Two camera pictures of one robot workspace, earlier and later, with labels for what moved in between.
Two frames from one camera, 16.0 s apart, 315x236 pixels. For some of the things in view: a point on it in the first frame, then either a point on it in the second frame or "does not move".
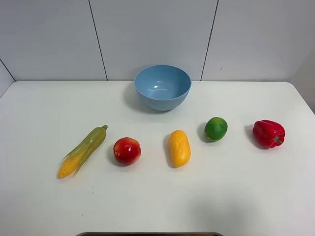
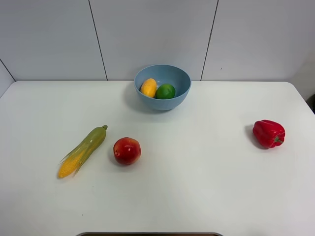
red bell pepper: x=268 y=134 does not move
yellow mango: x=179 y=148 → x=148 y=88
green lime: x=215 y=129 → x=165 y=91
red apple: x=127 y=150 does not move
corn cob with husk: x=74 y=162 does not move
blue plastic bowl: x=163 y=88 does not move
